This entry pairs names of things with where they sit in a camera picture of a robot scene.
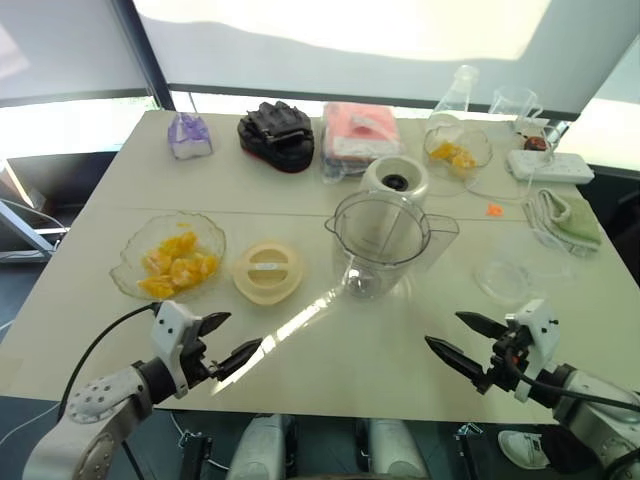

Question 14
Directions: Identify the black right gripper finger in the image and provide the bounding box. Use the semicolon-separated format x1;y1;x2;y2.
424;335;488;387
454;311;510;342

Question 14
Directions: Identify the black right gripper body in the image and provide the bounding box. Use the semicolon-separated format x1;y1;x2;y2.
476;323;532;397

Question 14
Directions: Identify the white shoe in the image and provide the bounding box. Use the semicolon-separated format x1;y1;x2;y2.
497;429;547;472

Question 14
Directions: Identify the white power strip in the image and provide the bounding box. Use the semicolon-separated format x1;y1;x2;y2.
505;150;597;184

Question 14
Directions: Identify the wavy clear glass bowl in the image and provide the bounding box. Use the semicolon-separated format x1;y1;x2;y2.
108;211;228;302

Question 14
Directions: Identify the black gloves bundle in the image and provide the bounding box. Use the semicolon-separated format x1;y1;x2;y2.
235;100;317;176

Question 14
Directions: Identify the clear round flat dish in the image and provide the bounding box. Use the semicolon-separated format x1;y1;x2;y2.
473;249;537;304

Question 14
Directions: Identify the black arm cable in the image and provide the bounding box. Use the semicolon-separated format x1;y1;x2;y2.
57;301;162;422
503;344;640;407

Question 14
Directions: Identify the clear glass beaker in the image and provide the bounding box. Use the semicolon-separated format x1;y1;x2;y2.
489;85;545;135

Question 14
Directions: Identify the glass conical flask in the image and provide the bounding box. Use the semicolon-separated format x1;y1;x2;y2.
428;64;482;132

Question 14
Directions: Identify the clear plug on strip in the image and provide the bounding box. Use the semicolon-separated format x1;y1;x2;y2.
542;122;572;167

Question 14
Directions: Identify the dark window frame post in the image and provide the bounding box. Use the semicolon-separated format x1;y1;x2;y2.
118;0;177;112

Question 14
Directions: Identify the green and white towel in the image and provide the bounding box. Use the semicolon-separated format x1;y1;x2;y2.
520;186;604;259

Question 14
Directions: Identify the silver rounded robot leg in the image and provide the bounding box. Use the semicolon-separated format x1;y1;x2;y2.
366;416;432;480
231;414;297;480

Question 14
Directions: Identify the cream round blender lid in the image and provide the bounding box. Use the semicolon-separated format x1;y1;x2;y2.
231;239;305;308

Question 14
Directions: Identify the round clear glass bowl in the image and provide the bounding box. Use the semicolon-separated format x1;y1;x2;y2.
423;124;494;182

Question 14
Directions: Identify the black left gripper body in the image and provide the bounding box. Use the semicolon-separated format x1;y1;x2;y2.
180;327;222;389

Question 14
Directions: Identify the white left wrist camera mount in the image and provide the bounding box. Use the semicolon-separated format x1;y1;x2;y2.
149;299;205;400

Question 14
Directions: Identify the cream blender motor base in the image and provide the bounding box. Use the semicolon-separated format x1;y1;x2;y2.
358;155;431;207

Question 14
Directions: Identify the silver monitor stand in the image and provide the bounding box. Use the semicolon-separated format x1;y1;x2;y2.
0;196;70;265

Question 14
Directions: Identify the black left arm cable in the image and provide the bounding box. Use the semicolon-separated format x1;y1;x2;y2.
57;301;162;422

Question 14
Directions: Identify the white power cable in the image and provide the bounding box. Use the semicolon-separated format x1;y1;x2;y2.
462;164;551;202

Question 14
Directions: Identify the orange pieces small pile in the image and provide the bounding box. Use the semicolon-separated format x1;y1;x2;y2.
430;141;478;177

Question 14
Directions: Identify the purple and white bag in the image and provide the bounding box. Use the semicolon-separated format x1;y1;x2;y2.
166;111;214;161

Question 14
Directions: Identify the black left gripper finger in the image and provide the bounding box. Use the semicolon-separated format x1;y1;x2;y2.
198;311;233;337
214;337;265;380

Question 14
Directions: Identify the peeled orange pieces pile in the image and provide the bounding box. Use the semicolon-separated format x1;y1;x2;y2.
136;230;223;297

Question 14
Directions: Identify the pink cloths plastic package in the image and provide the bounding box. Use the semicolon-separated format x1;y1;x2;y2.
319;101;407;184

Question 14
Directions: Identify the clear plastic blender jug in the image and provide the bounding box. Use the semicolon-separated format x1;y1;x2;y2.
323;190;461;302

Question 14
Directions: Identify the dark monitor screen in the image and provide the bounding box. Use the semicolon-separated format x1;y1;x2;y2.
3;151;120;214

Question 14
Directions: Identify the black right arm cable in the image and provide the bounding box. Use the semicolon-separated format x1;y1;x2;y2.
503;344;640;407

